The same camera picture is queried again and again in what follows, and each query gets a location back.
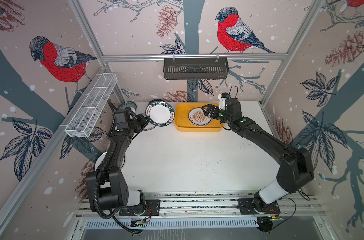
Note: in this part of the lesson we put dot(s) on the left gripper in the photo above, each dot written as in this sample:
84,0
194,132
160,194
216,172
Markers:
144,122

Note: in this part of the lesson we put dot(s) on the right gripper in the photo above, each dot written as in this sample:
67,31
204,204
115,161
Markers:
212,107

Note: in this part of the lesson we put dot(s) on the orange sunburst plate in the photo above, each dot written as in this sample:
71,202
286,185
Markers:
197,117

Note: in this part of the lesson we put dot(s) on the green rim plate front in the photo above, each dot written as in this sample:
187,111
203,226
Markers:
160,113

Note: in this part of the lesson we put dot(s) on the green rim plate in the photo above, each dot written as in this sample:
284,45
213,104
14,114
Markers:
149,126
160,113

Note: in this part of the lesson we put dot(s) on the green rim plate back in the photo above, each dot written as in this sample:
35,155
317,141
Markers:
149,126

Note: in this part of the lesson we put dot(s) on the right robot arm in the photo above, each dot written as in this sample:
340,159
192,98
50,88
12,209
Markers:
296,168

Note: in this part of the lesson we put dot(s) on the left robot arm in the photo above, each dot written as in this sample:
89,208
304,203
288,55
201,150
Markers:
106,186

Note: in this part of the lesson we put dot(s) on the yellow plastic bin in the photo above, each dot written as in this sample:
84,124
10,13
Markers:
183,124

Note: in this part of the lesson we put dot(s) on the small teal patterned plate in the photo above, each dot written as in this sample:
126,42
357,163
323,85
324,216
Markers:
128,105

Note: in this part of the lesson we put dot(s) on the black hanging basket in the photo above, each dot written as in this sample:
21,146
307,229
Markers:
195,68

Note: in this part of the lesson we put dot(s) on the white plate near base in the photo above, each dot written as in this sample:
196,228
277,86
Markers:
101,158

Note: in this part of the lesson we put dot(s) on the horizontal aluminium rail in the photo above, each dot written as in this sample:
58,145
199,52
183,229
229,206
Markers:
155,58

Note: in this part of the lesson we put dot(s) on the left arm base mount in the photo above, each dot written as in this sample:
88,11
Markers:
150,209

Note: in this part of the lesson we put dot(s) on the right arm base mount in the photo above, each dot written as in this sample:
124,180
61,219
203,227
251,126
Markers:
250,206

